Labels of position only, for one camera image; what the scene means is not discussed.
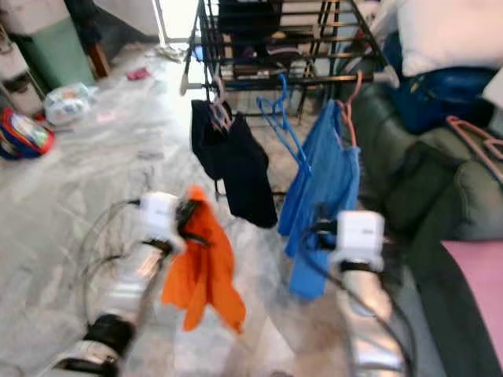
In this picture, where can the green cabinet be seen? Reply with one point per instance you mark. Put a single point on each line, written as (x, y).
(59, 55)

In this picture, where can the beige crumpled cloth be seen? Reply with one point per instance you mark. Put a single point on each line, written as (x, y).
(173, 53)

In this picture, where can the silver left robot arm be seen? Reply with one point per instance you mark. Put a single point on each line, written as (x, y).
(126, 298)

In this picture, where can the red crumpled cloth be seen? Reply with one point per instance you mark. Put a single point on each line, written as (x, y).
(138, 74)

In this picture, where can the red and blue backpack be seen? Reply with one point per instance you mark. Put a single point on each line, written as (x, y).
(27, 135)

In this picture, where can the black garment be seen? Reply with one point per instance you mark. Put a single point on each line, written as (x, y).
(247, 181)

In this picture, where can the dark blue bag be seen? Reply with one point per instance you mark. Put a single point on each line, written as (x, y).
(436, 98)

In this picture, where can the white pillow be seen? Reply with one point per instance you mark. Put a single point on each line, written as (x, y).
(452, 31)

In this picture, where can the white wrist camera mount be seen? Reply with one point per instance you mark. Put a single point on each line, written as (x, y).
(359, 238)
(159, 217)

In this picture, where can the brown wooden post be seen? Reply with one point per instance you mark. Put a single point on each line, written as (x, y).
(98, 59)

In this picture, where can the white drawer unit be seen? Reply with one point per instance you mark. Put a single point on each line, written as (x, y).
(12, 67)

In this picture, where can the pink cushion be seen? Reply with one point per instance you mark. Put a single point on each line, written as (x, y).
(475, 290)

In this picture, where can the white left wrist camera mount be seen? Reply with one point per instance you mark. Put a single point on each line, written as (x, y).
(159, 217)

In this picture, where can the pale plastic hanger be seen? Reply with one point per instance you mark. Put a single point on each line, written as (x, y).
(222, 110)

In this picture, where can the salmon pink plastic hanger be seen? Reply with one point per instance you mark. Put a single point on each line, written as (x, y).
(350, 118)
(475, 145)

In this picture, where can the orange t-shirt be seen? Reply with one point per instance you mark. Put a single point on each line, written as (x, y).
(204, 275)

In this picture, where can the blue plastic hanger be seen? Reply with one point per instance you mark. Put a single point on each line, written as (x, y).
(283, 100)

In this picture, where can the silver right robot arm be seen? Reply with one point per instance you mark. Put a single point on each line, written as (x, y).
(373, 322)

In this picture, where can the clear plastic bag of packs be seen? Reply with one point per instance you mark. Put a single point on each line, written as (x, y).
(71, 104)

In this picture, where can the dark navy garment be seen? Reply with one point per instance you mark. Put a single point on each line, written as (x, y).
(247, 20)

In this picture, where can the black metal drying rack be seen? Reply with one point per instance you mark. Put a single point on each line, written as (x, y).
(306, 78)

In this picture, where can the pink paper sheet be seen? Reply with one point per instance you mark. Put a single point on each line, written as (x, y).
(106, 118)

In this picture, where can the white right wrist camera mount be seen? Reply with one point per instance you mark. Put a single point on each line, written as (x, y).
(359, 238)

